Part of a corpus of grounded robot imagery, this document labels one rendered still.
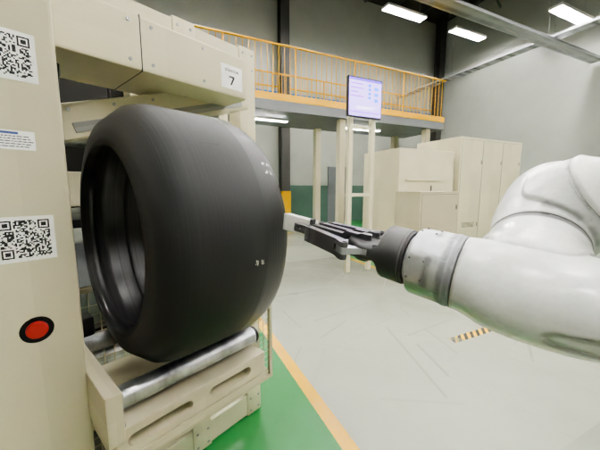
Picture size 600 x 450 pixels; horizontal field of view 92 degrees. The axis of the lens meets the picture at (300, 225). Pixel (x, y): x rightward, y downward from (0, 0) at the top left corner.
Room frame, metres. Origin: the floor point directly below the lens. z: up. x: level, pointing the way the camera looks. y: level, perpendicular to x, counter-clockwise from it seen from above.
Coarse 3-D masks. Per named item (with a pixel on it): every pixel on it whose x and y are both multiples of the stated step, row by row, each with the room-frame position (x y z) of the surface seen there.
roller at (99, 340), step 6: (108, 330) 0.74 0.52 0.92; (90, 336) 0.71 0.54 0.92; (96, 336) 0.72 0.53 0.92; (102, 336) 0.72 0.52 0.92; (108, 336) 0.73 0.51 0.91; (84, 342) 0.69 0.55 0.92; (90, 342) 0.70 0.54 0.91; (96, 342) 0.71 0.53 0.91; (102, 342) 0.71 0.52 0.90; (108, 342) 0.72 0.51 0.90; (114, 342) 0.74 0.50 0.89; (90, 348) 0.70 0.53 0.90; (96, 348) 0.71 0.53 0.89; (102, 348) 0.72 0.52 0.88
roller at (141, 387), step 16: (240, 336) 0.72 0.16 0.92; (256, 336) 0.75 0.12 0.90; (208, 352) 0.65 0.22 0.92; (224, 352) 0.67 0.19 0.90; (160, 368) 0.58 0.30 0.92; (176, 368) 0.58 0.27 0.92; (192, 368) 0.60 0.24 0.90; (128, 384) 0.52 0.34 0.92; (144, 384) 0.53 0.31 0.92; (160, 384) 0.55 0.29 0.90; (128, 400) 0.51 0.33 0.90
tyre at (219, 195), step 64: (128, 128) 0.56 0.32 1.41; (192, 128) 0.59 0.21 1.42; (128, 192) 0.91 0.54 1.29; (192, 192) 0.50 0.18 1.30; (256, 192) 0.60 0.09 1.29; (128, 256) 0.90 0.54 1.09; (192, 256) 0.48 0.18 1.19; (256, 256) 0.57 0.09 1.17; (128, 320) 0.76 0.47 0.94; (192, 320) 0.50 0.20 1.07; (256, 320) 0.68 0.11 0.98
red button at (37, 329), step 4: (32, 324) 0.47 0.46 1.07; (36, 324) 0.47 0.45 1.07; (40, 324) 0.48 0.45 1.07; (44, 324) 0.48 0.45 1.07; (28, 328) 0.47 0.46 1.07; (32, 328) 0.47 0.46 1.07; (36, 328) 0.47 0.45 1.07; (40, 328) 0.48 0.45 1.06; (44, 328) 0.48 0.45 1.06; (48, 328) 0.49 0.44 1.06; (28, 332) 0.46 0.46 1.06; (32, 332) 0.47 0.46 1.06; (36, 332) 0.47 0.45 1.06; (40, 332) 0.48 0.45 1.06; (44, 332) 0.48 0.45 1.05; (28, 336) 0.47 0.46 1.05; (32, 336) 0.47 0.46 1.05; (36, 336) 0.47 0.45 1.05; (40, 336) 0.48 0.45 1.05
